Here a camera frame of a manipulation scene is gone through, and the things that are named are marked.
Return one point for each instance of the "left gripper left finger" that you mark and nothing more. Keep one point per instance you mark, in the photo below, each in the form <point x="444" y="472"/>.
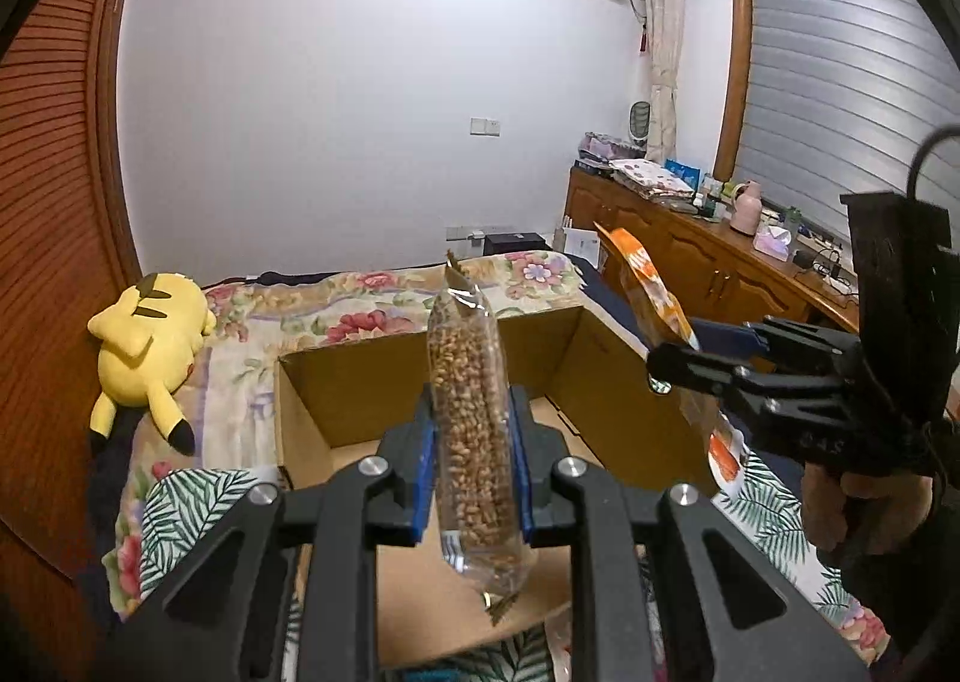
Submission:
<point x="403" y="507"/>

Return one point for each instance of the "white wall switch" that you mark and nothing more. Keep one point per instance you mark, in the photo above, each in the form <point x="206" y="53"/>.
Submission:
<point x="484" y="127"/>

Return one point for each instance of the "blue box on sideboard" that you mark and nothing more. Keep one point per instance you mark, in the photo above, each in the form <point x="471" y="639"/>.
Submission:
<point x="690" y="175"/>

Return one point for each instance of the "person's right hand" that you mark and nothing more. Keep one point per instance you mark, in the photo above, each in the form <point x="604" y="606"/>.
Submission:
<point x="853" y="515"/>

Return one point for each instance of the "brown cardboard box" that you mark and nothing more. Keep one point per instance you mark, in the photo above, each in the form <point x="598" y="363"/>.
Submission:
<point x="585" y="376"/>

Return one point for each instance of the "wooden louvered wardrobe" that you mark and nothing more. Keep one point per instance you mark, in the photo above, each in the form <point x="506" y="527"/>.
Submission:
<point x="62" y="260"/>

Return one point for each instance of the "pink tissue box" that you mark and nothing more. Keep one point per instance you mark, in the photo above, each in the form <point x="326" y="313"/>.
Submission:
<point x="774" y="241"/>

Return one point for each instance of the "folded floral cloth stack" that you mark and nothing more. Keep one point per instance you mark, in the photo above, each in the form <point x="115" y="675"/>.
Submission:
<point x="650" y="179"/>

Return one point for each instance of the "pink thermos bottle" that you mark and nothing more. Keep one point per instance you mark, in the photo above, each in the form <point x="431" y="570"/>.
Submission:
<point x="746" y="208"/>

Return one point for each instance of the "wooden sideboard cabinet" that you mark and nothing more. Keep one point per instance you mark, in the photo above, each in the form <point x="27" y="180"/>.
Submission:
<point x="714" y="272"/>

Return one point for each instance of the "yellow Pikachu plush toy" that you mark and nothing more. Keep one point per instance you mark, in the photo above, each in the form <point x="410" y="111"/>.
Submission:
<point x="148" y="343"/>

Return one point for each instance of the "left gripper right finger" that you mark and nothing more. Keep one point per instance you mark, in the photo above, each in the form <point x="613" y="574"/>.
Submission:
<point x="544" y="514"/>

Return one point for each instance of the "beige floral curtain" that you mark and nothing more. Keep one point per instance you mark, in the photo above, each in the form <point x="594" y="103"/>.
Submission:
<point x="665" y="35"/>

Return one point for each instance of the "floral bed sheet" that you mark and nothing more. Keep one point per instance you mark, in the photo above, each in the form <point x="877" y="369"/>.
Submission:
<point x="170" y="501"/>

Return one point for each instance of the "small white desk fan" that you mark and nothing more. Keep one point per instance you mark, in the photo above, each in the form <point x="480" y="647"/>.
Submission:
<point x="638" y="121"/>

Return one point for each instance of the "grey window roller blind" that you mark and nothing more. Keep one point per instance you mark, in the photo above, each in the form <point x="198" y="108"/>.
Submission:
<point x="839" y="95"/>

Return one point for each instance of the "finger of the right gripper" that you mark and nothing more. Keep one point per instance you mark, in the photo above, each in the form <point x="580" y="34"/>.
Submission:
<point x="790" y="345"/>
<point x="749" y="392"/>

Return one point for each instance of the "clear grain bar packet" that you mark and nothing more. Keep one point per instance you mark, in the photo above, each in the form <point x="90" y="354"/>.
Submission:
<point x="474" y="481"/>

